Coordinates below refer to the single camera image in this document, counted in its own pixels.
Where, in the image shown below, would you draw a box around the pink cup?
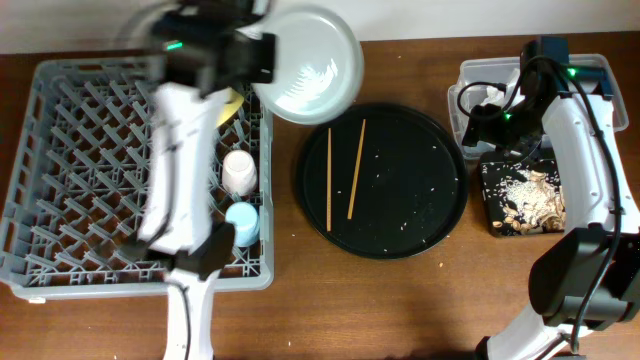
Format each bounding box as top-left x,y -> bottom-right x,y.
221,150 -> 258,196

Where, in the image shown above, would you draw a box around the round black tray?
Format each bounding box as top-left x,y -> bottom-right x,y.
294,103 -> 469,259

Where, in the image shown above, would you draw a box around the blue cup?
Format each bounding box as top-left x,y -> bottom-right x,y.
225,202 -> 260,247

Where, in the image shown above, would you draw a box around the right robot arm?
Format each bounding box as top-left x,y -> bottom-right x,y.
448,36 -> 639,359

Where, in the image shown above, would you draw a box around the white napkin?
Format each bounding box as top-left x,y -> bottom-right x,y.
469,69 -> 524,148

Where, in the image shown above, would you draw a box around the yellow bowl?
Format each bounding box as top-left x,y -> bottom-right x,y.
216,88 -> 245,127

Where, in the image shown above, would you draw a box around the wooden chopstick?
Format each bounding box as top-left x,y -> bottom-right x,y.
347,119 -> 366,220
326,128 -> 332,233

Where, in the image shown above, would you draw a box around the black rectangular tray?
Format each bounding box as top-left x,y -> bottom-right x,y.
479,149 -> 566,237

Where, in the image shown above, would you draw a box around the grey round plate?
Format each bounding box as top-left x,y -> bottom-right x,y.
254,4 -> 364,125

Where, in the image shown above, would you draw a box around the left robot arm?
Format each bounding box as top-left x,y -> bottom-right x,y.
119,1 -> 276,359

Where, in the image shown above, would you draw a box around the clear plastic bin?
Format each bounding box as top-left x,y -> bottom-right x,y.
447,54 -> 629,161

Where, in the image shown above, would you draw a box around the grey dishwasher rack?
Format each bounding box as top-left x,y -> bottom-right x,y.
0,52 -> 276,301

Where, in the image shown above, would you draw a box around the food scraps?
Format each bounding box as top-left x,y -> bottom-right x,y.
487,170 -> 566,236

